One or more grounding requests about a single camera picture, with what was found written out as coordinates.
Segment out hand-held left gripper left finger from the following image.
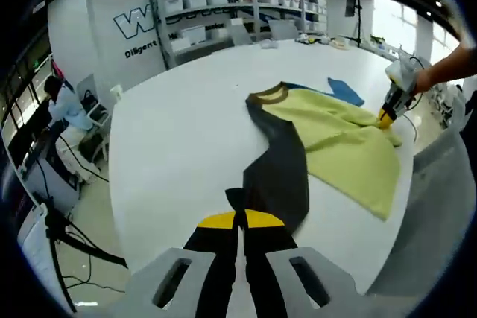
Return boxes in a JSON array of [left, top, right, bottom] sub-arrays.
[[126, 210, 239, 318]]

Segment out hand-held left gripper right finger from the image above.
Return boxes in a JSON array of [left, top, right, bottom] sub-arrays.
[[241, 209, 357, 318]]

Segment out yellow blue grey garment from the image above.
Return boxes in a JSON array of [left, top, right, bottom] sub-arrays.
[[225, 77, 404, 239]]

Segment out person's right hand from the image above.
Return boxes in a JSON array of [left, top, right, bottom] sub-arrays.
[[409, 67, 435, 105]]

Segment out beige tray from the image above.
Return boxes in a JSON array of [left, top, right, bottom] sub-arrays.
[[329, 36, 351, 51]]

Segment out person's dark shirt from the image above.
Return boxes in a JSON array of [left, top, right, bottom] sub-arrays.
[[458, 89, 477, 229]]

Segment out black monitor on stand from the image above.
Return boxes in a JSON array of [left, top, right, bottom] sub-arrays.
[[344, 0, 364, 49]]

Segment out grey mesh office chair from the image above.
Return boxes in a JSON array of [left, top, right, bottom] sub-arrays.
[[367, 120, 473, 296]]

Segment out black tripod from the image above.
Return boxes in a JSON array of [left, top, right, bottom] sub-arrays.
[[31, 191, 130, 314]]

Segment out grey metal shelf rack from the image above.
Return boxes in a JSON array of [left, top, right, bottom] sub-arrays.
[[148, 0, 329, 69]]

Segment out white office chair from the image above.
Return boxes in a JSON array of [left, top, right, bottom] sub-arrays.
[[76, 74, 113, 162]]

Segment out dark grey desk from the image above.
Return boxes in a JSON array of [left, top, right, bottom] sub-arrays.
[[7, 124, 81, 218]]

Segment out black handbag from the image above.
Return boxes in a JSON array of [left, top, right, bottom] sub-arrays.
[[80, 89, 100, 114]]

